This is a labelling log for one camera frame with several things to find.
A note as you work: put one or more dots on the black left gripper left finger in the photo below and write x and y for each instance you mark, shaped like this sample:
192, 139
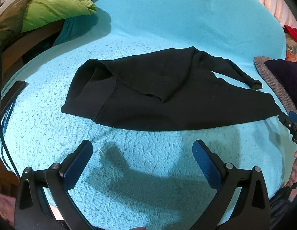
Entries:
43, 201

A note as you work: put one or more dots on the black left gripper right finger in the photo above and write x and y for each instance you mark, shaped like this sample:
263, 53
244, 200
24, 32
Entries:
252, 209

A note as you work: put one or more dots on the black pants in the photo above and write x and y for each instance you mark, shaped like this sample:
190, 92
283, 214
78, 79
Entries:
167, 90

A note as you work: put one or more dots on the person's right hand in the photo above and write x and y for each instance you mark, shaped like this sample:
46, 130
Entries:
293, 175

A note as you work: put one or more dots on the dark purple pillow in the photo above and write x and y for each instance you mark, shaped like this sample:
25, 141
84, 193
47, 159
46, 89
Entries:
286, 73

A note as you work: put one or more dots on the red cloth item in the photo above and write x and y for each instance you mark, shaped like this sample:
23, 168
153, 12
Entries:
291, 31

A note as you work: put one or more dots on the turquoise fleece bed blanket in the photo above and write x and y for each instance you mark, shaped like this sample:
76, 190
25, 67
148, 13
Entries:
137, 178

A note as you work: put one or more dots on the lime green puffer jacket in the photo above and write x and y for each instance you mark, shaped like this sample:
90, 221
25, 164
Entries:
20, 16

